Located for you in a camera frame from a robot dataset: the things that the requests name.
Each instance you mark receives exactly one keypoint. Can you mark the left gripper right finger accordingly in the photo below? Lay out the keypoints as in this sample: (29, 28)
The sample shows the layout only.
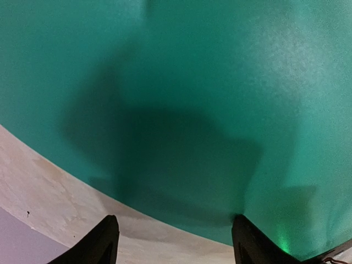
(253, 246)

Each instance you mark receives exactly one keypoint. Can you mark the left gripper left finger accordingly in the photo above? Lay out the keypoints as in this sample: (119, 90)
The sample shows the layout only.
(99, 246)

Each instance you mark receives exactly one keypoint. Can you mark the green file folder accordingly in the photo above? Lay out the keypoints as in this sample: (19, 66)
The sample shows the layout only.
(192, 112)

